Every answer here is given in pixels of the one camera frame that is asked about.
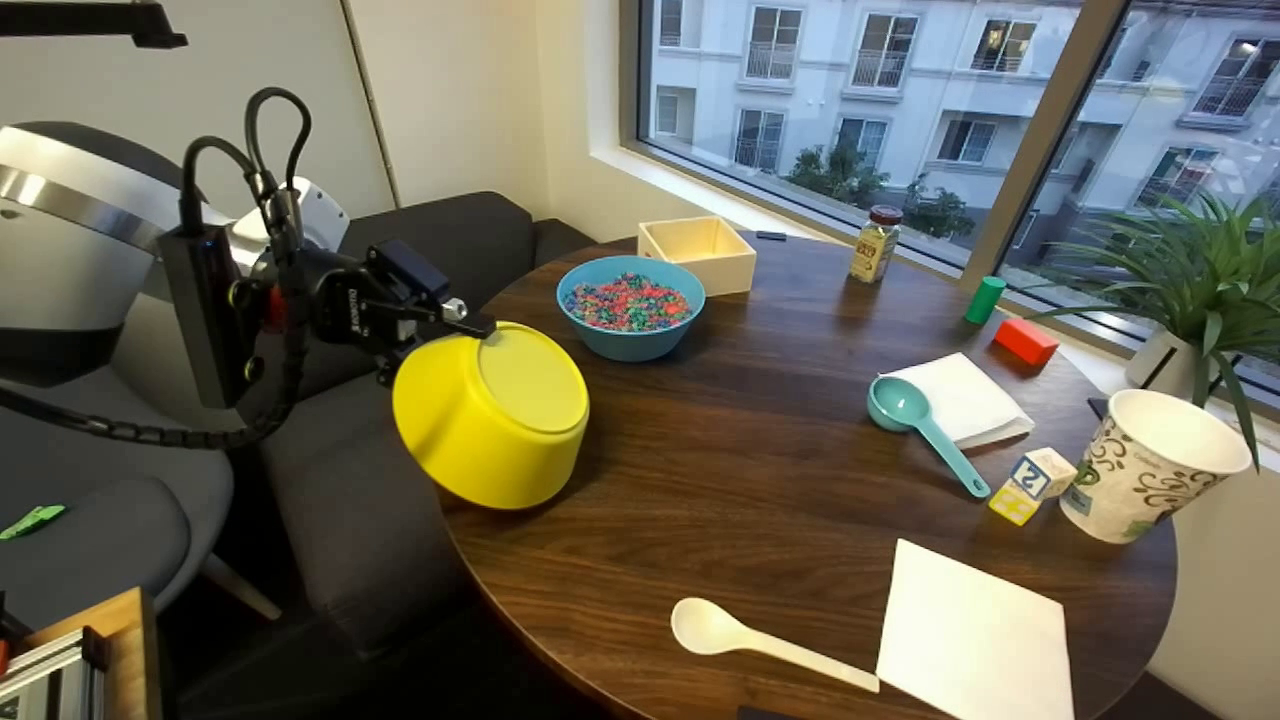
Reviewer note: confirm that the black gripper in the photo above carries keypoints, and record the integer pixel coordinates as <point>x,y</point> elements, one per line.
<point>384,301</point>

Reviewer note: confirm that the yellow plastic bowl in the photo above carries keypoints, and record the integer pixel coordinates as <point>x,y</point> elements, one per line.
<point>494,422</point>

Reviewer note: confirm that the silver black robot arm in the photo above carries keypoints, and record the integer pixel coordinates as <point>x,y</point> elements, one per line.
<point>88,216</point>

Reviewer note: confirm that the blue bowl with candies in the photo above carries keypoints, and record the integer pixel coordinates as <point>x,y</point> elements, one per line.
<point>630,308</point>

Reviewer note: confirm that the dark grey sofa chair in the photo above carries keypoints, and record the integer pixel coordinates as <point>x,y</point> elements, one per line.
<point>363,520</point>

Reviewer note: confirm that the cream square box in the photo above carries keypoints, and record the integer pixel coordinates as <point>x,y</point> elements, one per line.
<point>704,247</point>

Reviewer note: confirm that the grey armchair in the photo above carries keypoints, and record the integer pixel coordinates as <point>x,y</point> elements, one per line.
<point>128,516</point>

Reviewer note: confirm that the white plastic spoon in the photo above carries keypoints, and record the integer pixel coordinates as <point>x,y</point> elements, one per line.
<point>708,631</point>

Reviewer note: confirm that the green clip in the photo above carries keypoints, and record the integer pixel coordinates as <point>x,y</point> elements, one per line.
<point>29,520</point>

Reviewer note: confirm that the wooden crate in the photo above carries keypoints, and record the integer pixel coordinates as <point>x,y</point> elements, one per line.
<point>88,666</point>

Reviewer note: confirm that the small yellow spice jar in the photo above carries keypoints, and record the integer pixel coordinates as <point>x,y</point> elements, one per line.
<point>875,247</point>

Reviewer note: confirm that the teal measuring scoop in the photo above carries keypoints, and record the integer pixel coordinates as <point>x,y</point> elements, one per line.
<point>904,408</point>

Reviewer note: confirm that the folded white napkin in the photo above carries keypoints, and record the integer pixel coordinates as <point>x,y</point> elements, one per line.
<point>966,401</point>

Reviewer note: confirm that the green block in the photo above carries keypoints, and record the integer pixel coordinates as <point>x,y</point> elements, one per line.
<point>985,301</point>

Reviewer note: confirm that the red block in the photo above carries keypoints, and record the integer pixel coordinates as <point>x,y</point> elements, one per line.
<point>1025,343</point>

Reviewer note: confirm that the flat white napkin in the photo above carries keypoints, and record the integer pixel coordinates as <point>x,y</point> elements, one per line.
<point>968,640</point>

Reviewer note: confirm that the yellow white toy cube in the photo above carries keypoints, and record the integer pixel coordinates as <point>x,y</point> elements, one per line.
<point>1032,479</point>

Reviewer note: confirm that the patterned paper cup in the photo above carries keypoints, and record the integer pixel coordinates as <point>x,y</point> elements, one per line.
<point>1144,460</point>

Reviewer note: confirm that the potted green plant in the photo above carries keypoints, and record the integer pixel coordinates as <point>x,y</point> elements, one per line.
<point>1202,270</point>

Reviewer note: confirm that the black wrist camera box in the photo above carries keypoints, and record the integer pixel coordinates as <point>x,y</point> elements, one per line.
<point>214,324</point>

